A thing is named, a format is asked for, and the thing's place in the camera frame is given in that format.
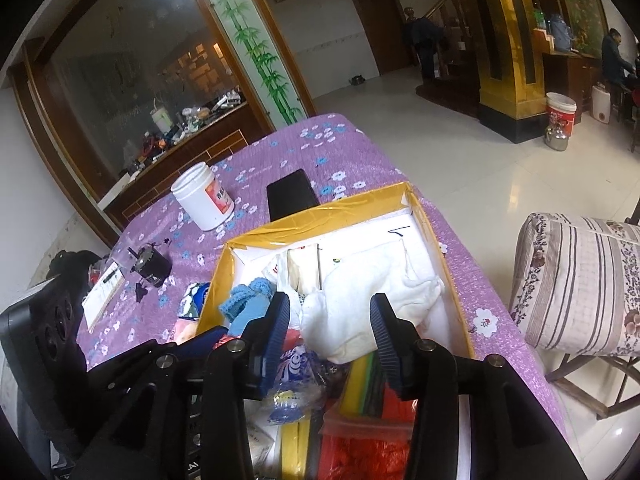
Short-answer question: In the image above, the white towel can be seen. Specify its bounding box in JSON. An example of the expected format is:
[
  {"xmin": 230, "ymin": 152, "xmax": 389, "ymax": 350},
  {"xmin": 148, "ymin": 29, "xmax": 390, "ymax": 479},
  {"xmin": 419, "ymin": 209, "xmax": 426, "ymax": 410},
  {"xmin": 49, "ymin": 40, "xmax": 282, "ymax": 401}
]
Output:
[{"xmin": 300, "ymin": 240, "xmax": 446, "ymax": 366}]

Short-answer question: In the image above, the brown wooden door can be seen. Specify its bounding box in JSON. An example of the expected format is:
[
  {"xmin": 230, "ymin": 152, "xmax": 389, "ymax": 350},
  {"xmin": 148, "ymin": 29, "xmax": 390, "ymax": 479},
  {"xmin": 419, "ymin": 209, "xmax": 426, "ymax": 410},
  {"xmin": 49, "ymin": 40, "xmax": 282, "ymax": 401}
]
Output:
[{"xmin": 346, "ymin": 0, "xmax": 416, "ymax": 77}]

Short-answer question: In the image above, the purple floral tablecloth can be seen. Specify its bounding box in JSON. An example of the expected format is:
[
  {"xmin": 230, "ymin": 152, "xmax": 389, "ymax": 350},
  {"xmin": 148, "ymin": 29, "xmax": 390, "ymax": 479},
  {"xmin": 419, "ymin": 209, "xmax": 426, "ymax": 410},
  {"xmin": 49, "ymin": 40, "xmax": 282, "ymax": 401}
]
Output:
[{"xmin": 82, "ymin": 112, "xmax": 568, "ymax": 480}]

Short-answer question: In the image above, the golden arch pillar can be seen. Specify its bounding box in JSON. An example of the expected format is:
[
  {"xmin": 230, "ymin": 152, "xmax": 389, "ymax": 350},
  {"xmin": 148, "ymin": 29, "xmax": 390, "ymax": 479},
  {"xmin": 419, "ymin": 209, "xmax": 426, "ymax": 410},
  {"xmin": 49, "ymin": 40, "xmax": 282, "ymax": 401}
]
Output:
[{"xmin": 447, "ymin": 0, "xmax": 556, "ymax": 143}]

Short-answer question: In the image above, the yellow cardboard box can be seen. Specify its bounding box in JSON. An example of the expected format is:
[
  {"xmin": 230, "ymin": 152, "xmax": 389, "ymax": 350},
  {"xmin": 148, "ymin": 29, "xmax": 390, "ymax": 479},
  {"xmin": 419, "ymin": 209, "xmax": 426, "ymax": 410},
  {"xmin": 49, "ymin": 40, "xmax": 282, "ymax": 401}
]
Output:
[{"xmin": 192, "ymin": 181, "xmax": 478, "ymax": 480}]

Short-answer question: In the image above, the green bamboo print panel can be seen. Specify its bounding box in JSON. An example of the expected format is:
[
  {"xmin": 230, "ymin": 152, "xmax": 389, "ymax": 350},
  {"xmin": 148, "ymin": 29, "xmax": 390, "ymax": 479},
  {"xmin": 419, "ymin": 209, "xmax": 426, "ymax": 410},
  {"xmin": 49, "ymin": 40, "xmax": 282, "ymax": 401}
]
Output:
[{"xmin": 192, "ymin": 0, "xmax": 303, "ymax": 128}]

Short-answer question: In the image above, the wooden chair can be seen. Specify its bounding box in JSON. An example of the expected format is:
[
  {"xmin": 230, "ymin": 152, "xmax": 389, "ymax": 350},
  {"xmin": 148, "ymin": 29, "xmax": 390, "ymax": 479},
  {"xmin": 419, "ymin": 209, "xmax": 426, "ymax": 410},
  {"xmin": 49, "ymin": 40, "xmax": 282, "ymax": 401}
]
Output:
[{"xmin": 545, "ymin": 350, "xmax": 640, "ymax": 421}]

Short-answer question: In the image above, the wooden glass cabinet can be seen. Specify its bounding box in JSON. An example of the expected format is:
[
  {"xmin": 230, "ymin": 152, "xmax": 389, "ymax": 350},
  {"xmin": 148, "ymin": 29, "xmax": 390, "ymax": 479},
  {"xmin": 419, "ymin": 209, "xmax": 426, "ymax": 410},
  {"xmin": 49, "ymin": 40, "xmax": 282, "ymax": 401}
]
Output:
[{"xmin": 7, "ymin": 0, "xmax": 318, "ymax": 248}]

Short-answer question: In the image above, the blue white snack packet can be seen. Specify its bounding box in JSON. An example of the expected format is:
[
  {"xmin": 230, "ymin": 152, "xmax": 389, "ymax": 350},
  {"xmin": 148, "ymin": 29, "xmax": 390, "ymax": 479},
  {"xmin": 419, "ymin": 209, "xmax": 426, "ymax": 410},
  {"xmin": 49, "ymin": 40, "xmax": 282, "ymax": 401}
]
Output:
[{"xmin": 176, "ymin": 281, "xmax": 213, "ymax": 321}]

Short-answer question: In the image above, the white plastic jar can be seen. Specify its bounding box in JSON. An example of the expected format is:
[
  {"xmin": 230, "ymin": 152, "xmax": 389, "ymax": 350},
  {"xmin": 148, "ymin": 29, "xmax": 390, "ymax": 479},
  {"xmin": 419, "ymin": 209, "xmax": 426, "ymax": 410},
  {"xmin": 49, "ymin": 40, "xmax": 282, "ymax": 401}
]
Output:
[{"xmin": 170, "ymin": 161, "xmax": 236, "ymax": 232}]

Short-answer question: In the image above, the red white bucket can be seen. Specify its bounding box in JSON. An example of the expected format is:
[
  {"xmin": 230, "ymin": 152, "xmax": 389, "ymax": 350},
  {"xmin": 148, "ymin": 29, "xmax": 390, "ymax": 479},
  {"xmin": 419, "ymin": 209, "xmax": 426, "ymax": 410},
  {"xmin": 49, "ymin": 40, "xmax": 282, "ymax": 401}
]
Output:
[{"xmin": 545, "ymin": 91, "xmax": 578, "ymax": 133}]

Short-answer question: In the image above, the dark wooden sideboard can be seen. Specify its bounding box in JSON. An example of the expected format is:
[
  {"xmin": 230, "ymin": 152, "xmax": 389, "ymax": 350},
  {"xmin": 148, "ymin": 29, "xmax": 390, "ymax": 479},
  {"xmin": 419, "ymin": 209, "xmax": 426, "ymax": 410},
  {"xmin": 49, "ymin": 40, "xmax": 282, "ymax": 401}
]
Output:
[{"xmin": 542, "ymin": 50, "xmax": 603, "ymax": 126}]

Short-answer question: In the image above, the white appliance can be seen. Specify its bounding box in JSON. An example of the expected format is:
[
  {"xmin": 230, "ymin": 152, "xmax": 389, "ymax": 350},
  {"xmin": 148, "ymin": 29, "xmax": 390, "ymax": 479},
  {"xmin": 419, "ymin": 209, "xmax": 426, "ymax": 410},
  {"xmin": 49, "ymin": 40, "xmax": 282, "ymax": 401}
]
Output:
[{"xmin": 591, "ymin": 82, "xmax": 613, "ymax": 123}]

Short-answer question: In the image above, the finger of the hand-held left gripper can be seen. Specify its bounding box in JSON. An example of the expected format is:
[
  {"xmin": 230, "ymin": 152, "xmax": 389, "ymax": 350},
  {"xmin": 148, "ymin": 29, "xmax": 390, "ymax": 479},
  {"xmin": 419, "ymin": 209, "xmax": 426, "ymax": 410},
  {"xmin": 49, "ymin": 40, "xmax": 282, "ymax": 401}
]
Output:
[{"xmin": 87, "ymin": 325, "xmax": 228, "ymax": 386}]

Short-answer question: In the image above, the wooden staircase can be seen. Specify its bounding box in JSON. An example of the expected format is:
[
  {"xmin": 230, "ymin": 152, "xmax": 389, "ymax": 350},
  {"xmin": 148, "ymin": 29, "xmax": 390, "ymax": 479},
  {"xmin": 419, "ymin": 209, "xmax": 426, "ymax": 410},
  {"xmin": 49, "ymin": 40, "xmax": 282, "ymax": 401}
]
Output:
[{"xmin": 415, "ymin": 0, "xmax": 483, "ymax": 116}]

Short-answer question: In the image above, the colourful dishcloth pack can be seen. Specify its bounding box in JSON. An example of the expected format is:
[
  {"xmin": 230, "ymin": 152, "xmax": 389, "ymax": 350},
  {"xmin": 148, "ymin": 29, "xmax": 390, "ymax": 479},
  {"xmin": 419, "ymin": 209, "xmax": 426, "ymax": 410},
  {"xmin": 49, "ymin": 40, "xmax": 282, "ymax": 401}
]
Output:
[{"xmin": 325, "ymin": 350, "xmax": 426, "ymax": 418}]

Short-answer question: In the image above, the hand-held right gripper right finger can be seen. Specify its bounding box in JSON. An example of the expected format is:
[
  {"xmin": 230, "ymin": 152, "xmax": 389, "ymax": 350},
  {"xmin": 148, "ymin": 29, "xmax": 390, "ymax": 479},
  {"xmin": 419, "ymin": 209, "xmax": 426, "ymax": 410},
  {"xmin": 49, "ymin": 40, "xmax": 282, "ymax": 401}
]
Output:
[{"xmin": 369, "ymin": 294, "xmax": 588, "ymax": 480}]

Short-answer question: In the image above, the clutter on cabinet counter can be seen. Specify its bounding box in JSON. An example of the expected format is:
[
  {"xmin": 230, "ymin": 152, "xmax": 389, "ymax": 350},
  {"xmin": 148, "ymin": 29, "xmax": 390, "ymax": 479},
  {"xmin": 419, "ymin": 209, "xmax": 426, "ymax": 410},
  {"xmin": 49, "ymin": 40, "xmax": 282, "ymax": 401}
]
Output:
[{"xmin": 120, "ymin": 87, "xmax": 248, "ymax": 176}]

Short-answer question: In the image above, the black phone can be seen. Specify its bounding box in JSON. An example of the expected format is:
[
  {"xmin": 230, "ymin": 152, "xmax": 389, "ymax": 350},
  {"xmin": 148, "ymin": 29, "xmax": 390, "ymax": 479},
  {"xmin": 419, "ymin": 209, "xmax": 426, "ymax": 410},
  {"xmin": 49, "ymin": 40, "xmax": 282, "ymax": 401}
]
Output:
[{"xmin": 266, "ymin": 169, "xmax": 321, "ymax": 222}]

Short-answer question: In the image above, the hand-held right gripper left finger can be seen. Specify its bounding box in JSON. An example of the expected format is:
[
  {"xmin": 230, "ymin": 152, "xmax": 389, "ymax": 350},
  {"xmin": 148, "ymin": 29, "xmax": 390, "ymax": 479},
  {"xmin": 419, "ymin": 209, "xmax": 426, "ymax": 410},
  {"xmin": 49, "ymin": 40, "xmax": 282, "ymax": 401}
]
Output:
[{"xmin": 70, "ymin": 291, "xmax": 292, "ymax": 480}]

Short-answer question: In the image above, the black backpack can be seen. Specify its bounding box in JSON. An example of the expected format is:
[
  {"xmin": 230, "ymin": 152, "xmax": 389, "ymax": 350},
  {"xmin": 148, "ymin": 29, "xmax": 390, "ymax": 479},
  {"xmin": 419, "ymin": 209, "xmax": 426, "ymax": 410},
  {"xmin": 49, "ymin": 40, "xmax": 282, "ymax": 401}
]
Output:
[{"xmin": 47, "ymin": 249, "xmax": 101, "ymax": 291}]

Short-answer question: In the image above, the striped floral chair cushion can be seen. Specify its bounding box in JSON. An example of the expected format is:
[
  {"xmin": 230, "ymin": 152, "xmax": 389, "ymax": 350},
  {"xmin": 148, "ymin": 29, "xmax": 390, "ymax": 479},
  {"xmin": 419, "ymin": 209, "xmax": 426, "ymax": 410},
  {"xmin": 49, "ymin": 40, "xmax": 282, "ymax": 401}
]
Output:
[{"xmin": 507, "ymin": 211, "xmax": 640, "ymax": 358}]

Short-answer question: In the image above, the light blue knitted item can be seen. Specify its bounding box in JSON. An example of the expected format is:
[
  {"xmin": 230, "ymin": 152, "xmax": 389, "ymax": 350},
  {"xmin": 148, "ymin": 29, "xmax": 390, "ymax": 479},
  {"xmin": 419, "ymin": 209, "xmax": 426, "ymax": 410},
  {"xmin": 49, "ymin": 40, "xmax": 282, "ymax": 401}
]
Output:
[{"xmin": 218, "ymin": 276, "xmax": 276, "ymax": 336}]

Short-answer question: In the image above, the red plastic bag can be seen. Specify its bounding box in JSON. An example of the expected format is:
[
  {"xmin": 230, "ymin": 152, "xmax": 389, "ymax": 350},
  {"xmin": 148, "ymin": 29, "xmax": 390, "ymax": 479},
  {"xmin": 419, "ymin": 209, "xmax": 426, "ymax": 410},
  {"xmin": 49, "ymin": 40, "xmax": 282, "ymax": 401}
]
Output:
[{"xmin": 317, "ymin": 410, "xmax": 416, "ymax": 480}]

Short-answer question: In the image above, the metal kettle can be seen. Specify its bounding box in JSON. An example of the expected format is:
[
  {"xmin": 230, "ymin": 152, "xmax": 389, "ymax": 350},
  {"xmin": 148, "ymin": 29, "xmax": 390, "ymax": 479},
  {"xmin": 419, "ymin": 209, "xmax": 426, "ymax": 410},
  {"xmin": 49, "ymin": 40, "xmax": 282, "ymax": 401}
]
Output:
[{"xmin": 542, "ymin": 122, "xmax": 571, "ymax": 152}]

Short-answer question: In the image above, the black round device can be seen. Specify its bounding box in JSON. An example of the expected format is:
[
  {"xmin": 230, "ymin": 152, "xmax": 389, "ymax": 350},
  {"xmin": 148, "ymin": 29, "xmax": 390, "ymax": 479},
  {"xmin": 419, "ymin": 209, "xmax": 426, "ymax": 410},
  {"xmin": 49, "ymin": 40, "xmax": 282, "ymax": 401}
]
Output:
[{"xmin": 127, "ymin": 242, "xmax": 173, "ymax": 288}]

